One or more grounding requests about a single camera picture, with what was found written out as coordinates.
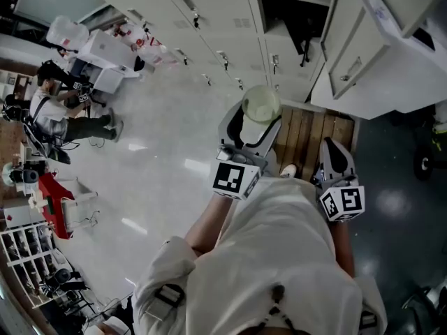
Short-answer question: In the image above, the white shelf unit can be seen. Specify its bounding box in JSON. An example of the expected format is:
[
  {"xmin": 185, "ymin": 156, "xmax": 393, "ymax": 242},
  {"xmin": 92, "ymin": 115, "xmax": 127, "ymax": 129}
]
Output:
[{"xmin": 0, "ymin": 221, "xmax": 59, "ymax": 310}]

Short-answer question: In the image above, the person's right forearm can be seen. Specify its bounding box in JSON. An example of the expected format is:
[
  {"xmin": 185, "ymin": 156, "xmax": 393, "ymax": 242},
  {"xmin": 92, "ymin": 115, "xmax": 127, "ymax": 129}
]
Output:
[{"xmin": 330, "ymin": 218, "xmax": 356, "ymax": 278}]

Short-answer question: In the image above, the black wheel stand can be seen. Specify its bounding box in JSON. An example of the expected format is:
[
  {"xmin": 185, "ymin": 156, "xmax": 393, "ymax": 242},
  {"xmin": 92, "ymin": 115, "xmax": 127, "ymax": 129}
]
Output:
[{"xmin": 413, "ymin": 144, "xmax": 447, "ymax": 181}]

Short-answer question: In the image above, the person's white shirt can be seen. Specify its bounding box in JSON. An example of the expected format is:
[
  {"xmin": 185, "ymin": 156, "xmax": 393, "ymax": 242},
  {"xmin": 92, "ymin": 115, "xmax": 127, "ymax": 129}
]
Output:
[{"xmin": 134, "ymin": 176, "xmax": 388, "ymax": 335}]

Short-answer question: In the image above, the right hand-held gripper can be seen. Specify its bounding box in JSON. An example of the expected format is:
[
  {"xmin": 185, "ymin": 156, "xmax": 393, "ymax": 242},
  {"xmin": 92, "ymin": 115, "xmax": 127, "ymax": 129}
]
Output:
[{"xmin": 314, "ymin": 137, "xmax": 366, "ymax": 223}]

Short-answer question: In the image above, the grey black shoulder strap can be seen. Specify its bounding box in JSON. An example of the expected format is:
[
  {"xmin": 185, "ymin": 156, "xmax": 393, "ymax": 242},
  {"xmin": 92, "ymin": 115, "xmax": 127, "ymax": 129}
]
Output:
[
  {"xmin": 359, "ymin": 311, "xmax": 378, "ymax": 331},
  {"xmin": 145, "ymin": 283, "xmax": 186, "ymax": 322}
]

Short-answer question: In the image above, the green plastic cup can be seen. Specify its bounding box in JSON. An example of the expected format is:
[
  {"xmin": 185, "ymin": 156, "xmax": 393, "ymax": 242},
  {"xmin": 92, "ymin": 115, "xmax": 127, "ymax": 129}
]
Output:
[{"xmin": 241, "ymin": 84, "xmax": 281, "ymax": 124}]

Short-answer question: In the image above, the clear plastic water jug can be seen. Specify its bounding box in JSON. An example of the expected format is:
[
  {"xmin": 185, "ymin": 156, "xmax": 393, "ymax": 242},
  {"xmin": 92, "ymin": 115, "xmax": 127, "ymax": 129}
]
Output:
[{"xmin": 46, "ymin": 15, "xmax": 90, "ymax": 52}]

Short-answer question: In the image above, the wooden slat pallet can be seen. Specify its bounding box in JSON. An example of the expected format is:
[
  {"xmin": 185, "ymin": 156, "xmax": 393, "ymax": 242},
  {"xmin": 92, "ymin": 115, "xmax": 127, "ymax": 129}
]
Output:
[{"xmin": 270, "ymin": 105, "xmax": 356, "ymax": 183}]

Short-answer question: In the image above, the black bag with strap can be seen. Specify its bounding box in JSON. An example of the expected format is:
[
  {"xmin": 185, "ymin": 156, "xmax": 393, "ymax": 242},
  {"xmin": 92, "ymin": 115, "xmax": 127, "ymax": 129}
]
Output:
[{"xmin": 282, "ymin": 10, "xmax": 329, "ymax": 68}]

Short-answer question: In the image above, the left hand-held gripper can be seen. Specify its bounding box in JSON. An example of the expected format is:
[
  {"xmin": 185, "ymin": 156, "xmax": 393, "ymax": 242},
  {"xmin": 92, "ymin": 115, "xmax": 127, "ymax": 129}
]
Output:
[{"xmin": 208, "ymin": 102, "xmax": 283, "ymax": 201}]

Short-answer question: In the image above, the large white box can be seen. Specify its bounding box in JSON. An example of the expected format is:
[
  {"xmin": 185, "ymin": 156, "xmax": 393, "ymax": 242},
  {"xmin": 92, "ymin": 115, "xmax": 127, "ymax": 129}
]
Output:
[{"xmin": 78, "ymin": 29, "xmax": 140, "ymax": 94}]

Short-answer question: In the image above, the yellow black machine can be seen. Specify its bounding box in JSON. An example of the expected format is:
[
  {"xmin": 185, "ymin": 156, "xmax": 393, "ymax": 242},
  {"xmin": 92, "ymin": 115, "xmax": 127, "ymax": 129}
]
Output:
[{"xmin": 431, "ymin": 103, "xmax": 447, "ymax": 146}]

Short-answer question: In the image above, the person's left forearm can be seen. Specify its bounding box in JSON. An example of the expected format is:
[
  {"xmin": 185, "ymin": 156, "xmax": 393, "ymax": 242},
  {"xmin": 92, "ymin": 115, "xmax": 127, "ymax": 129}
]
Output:
[{"xmin": 184, "ymin": 192, "xmax": 233, "ymax": 258}]

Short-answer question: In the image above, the white metal rack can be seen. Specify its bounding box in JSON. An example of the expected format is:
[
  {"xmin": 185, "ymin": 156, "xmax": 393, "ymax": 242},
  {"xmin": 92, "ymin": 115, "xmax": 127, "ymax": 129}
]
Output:
[{"xmin": 61, "ymin": 178, "xmax": 98, "ymax": 233}]

